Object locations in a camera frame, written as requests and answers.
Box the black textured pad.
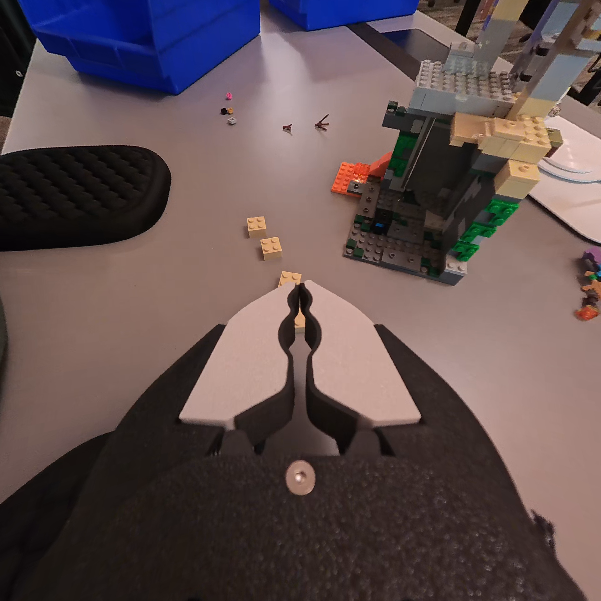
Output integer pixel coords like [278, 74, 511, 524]
[0, 145, 172, 253]

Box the blue storage bin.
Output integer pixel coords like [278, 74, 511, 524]
[268, 0, 422, 32]
[16, 0, 262, 95]

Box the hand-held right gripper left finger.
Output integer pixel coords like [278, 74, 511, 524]
[178, 282, 297, 444]

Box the pile of colourful toy figures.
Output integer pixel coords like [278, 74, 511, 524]
[575, 248, 601, 322]

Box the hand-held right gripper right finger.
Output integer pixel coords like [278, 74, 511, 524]
[299, 280, 422, 443]

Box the toy brick tower build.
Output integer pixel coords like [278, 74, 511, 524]
[331, 0, 601, 287]

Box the white book stand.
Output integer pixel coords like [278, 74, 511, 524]
[528, 115, 601, 245]

